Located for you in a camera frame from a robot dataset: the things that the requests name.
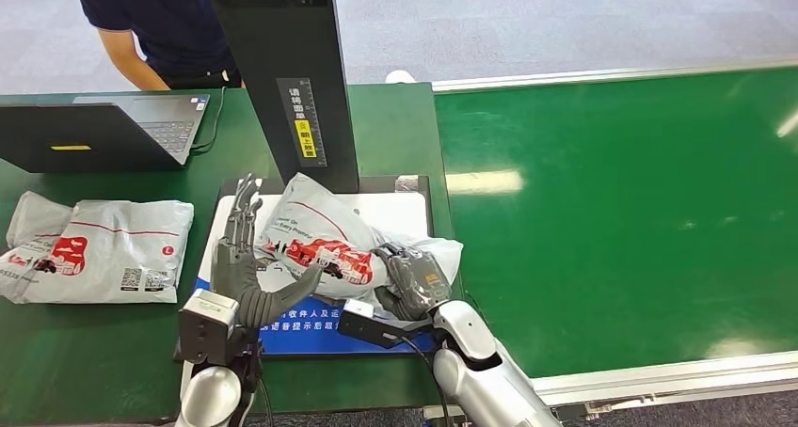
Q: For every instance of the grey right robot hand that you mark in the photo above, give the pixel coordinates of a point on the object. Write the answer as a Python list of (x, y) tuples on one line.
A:
[(414, 281)]

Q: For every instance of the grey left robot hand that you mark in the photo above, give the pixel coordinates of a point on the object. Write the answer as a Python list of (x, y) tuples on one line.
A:
[(234, 274)]

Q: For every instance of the grey courier bag red logo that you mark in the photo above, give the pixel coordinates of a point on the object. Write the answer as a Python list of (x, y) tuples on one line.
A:
[(312, 225)]

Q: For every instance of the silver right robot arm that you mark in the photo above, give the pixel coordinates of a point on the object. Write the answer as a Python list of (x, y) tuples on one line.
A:
[(486, 380)]

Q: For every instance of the person's right forearm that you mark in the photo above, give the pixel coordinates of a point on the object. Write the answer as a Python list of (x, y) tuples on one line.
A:
[(131, 60)]

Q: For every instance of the green conveyor belt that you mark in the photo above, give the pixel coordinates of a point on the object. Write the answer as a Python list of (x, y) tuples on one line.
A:
[(623, 193)]

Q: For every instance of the black scanner machine pillar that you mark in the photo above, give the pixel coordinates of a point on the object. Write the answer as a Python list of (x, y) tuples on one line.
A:
[(280, 38)]

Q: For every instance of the white blue instruction sign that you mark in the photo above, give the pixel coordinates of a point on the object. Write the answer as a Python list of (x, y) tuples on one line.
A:
[(399, 215)]

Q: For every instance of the silver tape piece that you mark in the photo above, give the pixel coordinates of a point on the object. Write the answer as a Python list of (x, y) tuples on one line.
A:
[(407, 183)]

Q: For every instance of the grey courier bag QR codes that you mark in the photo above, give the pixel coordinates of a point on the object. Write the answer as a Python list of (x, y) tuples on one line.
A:
[(124, 243)]

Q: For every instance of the yellow pillar warning sticker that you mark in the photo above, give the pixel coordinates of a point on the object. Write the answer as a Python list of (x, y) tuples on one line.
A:
[(305, 139)]

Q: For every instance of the grey ruler label strip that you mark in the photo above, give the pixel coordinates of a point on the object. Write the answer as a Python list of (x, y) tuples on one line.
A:
[(313, 100)]

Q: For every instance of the small white round object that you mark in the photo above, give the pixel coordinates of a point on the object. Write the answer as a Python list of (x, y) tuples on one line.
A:
[(400, 76)]

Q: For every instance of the small crumpled grey courier bag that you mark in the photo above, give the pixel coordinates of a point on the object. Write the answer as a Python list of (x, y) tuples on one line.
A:
[(34, 218)]

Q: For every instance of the dark grey open laptop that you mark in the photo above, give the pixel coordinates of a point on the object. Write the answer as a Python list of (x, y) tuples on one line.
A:
[(75, 137)]

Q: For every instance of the person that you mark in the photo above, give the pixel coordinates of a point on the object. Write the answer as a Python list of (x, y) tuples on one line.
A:
[(168, 19)]

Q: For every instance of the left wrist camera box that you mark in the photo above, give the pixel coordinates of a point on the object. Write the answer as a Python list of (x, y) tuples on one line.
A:
[(206, 327)]

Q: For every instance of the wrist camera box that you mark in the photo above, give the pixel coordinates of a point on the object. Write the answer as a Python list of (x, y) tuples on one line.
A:
[(206, 327), (374, 331)]

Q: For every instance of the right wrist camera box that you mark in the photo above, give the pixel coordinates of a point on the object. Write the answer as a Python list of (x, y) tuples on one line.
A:
[(374, 331)]

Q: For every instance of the black machine base plate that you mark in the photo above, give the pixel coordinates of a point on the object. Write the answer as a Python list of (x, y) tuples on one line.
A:
[(430, 206)]

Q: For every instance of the aluminium conveyor rail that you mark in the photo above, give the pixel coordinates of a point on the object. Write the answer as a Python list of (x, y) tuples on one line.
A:
[(686, 380), (592, 75)]

